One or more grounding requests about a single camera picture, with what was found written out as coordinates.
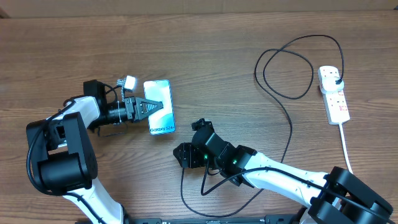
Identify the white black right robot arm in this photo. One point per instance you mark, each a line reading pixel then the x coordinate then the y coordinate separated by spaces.
pixel 334 197

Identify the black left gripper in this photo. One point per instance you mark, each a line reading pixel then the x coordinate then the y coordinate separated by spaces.
pixel 130 101

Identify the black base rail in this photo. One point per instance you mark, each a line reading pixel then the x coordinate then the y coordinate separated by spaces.
pixel 268 219

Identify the white charger plug adapter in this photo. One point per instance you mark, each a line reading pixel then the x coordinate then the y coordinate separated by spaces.
pixel 331 84

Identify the blue Samsung Galaxy phone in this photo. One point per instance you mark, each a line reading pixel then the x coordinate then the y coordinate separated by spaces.
pixel 162 120

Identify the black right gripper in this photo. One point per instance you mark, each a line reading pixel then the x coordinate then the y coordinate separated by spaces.
pixel 187 155

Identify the white power strip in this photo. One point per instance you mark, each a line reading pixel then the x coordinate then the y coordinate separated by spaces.
pixel 335 103

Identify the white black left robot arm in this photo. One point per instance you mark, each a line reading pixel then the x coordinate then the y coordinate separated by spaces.
pixel 61 160

